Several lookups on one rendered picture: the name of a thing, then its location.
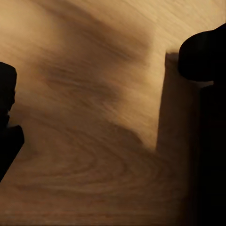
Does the digital camera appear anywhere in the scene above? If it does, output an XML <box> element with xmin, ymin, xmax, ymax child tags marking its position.
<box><xmin>0</xmin><ymin>62</ymin><xmax>17</xmax><ymax>131</ymax></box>

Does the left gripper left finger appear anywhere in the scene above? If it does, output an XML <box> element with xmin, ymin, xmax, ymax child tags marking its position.
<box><xmin>0</xmin><ymin>125</ymin><xmax>24</xmax><ymax>182</ymax></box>

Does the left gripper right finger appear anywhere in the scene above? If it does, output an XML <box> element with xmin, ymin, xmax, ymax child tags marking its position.
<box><xmin>211</xmin><ymin>125</ymin><xmax>226</xmax><ymax>163</ymax></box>

